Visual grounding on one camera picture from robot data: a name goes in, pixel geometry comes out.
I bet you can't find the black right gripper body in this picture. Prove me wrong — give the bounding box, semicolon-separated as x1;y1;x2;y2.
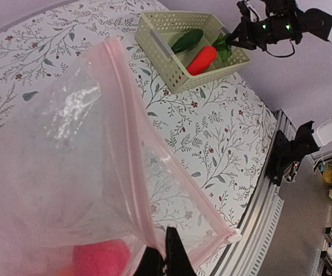
237;1;267;51

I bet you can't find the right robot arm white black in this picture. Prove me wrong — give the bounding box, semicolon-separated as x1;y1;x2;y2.
223;1;332;156

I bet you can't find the front aluminium rail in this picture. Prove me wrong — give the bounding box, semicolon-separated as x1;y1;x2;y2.
211;109;302;276

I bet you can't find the floral pattern table mat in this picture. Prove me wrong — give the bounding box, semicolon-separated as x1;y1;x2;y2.
0;1;276;275

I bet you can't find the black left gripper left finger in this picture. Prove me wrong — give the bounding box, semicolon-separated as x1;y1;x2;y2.
133;247;164;276

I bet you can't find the red carrot toy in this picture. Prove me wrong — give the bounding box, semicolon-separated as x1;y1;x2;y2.
187;45;217;76

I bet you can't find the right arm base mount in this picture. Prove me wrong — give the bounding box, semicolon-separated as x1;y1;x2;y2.
265;130;298;187

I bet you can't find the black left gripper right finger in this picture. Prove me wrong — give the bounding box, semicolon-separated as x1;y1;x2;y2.
165;227;196;276

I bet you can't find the green cucumber toy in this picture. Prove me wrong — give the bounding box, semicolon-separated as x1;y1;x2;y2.
171;29;204;54

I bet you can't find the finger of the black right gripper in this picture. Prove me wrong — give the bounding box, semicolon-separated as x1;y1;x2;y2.
226;24;249;48

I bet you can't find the beige perforated plastic basket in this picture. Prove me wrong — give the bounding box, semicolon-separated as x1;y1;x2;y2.
135;11;249;94

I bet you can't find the red strawberry toy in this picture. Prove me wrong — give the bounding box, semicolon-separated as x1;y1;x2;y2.
72;239;130;275

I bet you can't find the clear zip top bag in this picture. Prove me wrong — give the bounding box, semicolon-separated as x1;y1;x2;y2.
0;39;242;275

